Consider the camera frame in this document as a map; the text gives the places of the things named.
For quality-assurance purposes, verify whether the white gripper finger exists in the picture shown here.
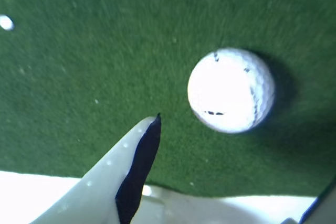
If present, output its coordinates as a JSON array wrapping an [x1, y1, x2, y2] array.
[[299, 179, 336, 224], [30, 112, 162, 224]]

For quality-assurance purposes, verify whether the white golf ball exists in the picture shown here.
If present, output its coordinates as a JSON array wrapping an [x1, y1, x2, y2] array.
[[187, 47, 276, 134]]

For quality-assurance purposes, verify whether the long green putting mat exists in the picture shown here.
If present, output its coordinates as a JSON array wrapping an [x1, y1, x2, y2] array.
[[0, 0, 336, 199]]

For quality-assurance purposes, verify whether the small white dot marker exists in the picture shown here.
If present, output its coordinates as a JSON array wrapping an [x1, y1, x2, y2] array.
[[0, 15, 15, 31]]

